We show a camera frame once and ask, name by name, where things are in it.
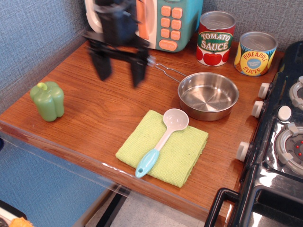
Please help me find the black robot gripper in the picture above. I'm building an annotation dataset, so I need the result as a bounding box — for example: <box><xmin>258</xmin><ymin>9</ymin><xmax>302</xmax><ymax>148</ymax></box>
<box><xmin>83</xmin><ymin>0</ymin><xmax>155</xmax><ymax>87</ymax></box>

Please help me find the green toy bell pepper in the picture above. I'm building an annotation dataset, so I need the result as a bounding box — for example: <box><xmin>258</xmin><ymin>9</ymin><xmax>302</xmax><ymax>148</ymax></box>
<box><xmin>30</xmin><ymin>81</ymin><xmax>64</xmax><ymax>122</ymax></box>

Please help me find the stainless steel pot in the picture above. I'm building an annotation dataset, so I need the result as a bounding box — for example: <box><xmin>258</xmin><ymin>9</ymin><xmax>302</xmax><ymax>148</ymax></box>
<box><xmin>155</xmin><ymin>63</ymin><xmax>239</xmax><ymax>122</ymax></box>

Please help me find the toy microwave oven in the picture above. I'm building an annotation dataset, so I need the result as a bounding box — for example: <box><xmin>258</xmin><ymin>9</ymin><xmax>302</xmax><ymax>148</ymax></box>
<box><xmin>84</xmin><ymin>0</ymin><xmax>204</xmax><ymax>53</ymax></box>

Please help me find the tomato sauce can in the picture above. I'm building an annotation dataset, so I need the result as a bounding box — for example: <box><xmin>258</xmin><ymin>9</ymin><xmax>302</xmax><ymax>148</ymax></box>
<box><xmin>196</xmin><ymin>11</ymin><xmax>236</xmax><ymax>66</ymax></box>

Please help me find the green folded cloth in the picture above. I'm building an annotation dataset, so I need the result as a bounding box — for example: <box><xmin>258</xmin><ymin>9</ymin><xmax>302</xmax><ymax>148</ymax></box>
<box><xmin>116</xmin><ymin>110</ymin><xmax>209</xmax><ymax>188</ymax></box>

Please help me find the pineapple slices can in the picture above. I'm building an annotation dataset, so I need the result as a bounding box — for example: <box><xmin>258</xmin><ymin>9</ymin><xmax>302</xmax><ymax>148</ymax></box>
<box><xmin>234</xmin><ymin>31</ymin><xmax>278</xmax><ymax>76</ymax></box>

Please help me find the white stove knob middle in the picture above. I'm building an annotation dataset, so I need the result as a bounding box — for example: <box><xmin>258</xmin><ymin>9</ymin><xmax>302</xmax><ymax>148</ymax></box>
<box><xmin>251</xmin><ymin>101</ymin><xmax>264</xmax><ymax>118</ymax></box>

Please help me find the white stove knob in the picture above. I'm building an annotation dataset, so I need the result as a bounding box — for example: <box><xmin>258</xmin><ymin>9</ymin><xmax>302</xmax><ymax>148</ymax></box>
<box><xmin>251</xmin><ymin>101</ymin><xmax>264</xmax><ymax>118</ymax></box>
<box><xmin>258</xmin><ymin>83</ymin><xmax>270</xmax><ymax>99</ymax></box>
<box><xmin>236</xmin><ymin>141</ymin><xmax>250</xmax><ymax>162</ymax></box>

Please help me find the white stove knob upper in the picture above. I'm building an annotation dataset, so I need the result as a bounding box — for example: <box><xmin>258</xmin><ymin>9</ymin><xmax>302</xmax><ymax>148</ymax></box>
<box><xmin>258</xmin><ymin>83</ymin><xmax>270</xmax><ymax>99</ymax></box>

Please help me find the white stove knob lower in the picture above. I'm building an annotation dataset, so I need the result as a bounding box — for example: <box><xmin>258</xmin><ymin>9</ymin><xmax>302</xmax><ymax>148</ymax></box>
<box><xmin>236</xmin><ymin>141</ymin><xmax>250</xmax><ymax>162</ymax></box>

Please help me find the orange fuzzy object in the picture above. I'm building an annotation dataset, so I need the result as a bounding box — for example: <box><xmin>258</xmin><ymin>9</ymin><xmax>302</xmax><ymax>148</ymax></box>
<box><xmin>9</xmin><ymin>217</ymin><xmax>33</xmax><ymax>227</ymax></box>

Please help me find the black toy stove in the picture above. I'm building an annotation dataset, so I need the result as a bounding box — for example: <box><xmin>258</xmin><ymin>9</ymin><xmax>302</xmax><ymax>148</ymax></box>
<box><xmin>205</xmin><ymin>41</ymin><xmax>303</xmax><ymax>227</ymax></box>

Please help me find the white spoon with blue handle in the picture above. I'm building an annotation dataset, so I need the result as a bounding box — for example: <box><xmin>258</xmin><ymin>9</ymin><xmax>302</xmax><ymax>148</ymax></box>
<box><xmin>135</xmin><ymin>108</ymin><xmax>189</xmax><ymax>178</ymax></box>

